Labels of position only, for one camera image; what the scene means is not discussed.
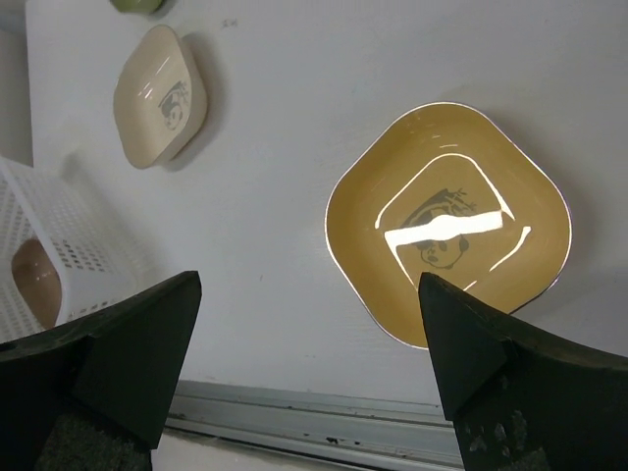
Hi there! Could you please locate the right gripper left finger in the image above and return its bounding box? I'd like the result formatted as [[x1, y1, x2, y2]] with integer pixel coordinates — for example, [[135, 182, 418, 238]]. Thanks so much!
[[1, 271, 201, 470]]

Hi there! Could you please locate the green plate left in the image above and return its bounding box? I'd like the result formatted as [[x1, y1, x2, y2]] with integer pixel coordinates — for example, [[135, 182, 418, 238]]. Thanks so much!
[[110, 0, 164, 15]]

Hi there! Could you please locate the yellow plate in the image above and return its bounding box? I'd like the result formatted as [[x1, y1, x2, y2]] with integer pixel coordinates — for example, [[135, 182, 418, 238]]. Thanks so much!
[[325, 102, 573, 350]]

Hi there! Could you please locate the brown plate front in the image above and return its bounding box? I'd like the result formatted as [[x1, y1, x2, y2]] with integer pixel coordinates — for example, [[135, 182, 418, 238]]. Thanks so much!
[[11, 238, 62, 330]]

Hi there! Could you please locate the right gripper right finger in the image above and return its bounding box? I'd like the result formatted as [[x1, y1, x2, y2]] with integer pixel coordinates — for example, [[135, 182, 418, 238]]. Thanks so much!
[[418, 273, 627, 470]]

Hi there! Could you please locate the aluminium rail frame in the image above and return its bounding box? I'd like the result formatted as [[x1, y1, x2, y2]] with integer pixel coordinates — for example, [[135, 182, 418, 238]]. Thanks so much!
[[166, 381, 463, 470]]

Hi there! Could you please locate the cream plate left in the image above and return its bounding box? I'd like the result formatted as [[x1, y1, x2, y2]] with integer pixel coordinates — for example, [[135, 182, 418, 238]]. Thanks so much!
[[113, 25, 208, 170]]

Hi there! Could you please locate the white plastic bin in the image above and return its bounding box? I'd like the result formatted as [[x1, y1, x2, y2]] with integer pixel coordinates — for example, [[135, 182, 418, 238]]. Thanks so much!
[[1, 157, 138, 341]]

